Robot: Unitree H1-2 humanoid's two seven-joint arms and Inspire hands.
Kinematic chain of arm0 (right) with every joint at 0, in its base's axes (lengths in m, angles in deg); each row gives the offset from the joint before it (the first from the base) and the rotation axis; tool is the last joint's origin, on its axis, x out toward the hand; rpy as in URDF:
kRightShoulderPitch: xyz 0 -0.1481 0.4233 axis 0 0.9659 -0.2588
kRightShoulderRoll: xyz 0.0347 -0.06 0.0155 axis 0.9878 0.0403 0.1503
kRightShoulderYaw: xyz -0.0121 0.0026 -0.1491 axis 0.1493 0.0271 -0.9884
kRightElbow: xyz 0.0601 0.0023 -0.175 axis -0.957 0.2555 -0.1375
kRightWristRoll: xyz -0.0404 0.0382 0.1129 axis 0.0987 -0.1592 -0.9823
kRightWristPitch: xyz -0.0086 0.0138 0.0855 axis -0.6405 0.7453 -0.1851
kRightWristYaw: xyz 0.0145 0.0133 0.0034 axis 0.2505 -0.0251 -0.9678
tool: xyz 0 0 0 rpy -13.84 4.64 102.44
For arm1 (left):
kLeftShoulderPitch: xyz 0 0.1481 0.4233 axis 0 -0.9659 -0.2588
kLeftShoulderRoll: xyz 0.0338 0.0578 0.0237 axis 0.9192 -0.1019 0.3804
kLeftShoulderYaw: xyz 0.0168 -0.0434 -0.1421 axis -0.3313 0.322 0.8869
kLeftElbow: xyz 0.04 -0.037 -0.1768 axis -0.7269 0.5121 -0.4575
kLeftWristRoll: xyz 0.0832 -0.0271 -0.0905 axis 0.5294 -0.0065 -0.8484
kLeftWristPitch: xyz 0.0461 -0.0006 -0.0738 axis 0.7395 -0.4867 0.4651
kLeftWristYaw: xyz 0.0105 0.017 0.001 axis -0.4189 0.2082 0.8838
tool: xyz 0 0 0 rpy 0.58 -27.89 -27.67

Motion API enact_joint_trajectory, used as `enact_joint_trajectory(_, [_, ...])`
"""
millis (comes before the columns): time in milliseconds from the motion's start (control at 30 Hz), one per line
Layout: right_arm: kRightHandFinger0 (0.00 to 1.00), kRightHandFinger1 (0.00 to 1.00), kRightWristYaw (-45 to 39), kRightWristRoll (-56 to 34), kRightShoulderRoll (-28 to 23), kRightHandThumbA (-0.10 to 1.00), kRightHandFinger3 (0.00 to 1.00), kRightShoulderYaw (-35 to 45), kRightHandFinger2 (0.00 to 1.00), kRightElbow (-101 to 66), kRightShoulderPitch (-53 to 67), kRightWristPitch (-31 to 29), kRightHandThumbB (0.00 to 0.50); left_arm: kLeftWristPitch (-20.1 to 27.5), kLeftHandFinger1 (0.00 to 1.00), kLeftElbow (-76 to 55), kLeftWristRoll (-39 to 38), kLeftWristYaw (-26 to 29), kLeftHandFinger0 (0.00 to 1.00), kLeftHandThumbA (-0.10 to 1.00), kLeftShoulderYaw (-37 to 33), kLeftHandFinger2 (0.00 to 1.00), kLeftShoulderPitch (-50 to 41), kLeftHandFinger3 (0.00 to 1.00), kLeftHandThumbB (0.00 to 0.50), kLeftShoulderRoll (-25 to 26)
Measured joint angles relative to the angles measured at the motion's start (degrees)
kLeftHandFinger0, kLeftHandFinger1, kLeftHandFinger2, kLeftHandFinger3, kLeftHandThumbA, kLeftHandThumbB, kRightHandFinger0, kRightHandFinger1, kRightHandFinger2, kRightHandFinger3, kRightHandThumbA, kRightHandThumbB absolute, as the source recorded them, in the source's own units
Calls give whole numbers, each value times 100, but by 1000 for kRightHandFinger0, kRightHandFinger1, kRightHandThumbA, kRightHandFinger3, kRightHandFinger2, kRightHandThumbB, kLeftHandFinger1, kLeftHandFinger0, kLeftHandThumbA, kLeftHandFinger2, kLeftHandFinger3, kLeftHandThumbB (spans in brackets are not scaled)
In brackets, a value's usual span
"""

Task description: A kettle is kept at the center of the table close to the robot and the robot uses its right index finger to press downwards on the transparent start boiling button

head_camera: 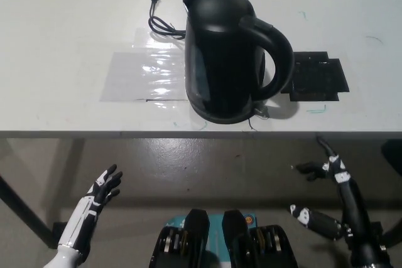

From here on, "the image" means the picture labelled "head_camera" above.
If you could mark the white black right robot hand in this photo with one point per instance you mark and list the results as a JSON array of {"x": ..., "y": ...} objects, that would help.
[{"x": 351, "y": 205}]

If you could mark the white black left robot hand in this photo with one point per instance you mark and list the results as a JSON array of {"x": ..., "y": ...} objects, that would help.
[{"x": 94, "y": 199}]

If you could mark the black electric kettle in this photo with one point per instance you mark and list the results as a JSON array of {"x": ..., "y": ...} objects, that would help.
[{"x": 220, "y": 61}]

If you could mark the black kettle base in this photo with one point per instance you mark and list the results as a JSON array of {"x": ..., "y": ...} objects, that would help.
[{"x": 220, "y": 120}]

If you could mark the black table leg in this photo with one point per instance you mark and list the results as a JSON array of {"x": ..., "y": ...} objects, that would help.
[{"x": 22, "y": 208}]

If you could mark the clear plastic tape patch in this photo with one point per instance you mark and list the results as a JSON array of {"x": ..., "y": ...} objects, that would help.
[{"x": 141, "y": 76}]

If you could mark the black tape patch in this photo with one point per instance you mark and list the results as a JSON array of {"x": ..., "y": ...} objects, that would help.
[{"x": 317, "y": 76}]

